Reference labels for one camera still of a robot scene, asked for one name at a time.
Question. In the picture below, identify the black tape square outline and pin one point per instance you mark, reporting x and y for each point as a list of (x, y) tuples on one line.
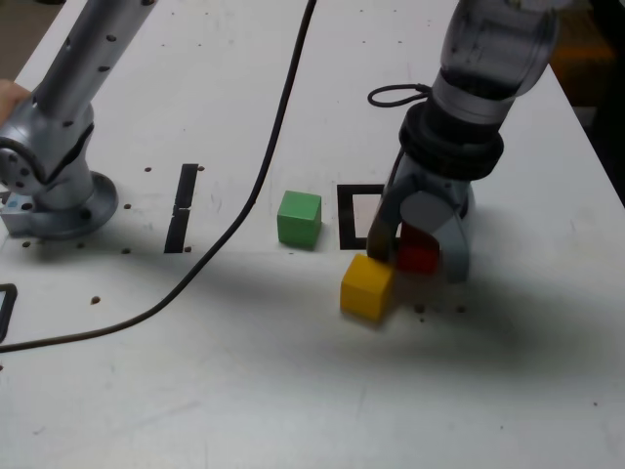
[(345, 220)]

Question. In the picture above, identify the green cube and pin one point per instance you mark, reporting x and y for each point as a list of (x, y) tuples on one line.
[(298, 225)]

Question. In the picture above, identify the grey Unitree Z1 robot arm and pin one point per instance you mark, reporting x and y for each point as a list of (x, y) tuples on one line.
[(54, 122)]

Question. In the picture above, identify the red cube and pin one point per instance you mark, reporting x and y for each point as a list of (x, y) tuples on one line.
[(415, 259)]

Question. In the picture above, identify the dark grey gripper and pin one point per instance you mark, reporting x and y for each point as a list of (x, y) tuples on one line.
[(439, 186)]

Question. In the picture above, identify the black tape strip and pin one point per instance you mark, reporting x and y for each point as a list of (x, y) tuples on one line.
[(175, 234)]

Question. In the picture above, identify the person's hand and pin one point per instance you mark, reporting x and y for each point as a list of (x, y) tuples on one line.
[(10, 100)]

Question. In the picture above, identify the black bracket frame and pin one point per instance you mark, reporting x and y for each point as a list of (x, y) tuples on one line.
[(9, 287)]

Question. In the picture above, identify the yellow cube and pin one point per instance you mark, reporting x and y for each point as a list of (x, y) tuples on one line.
[(366, 290)]

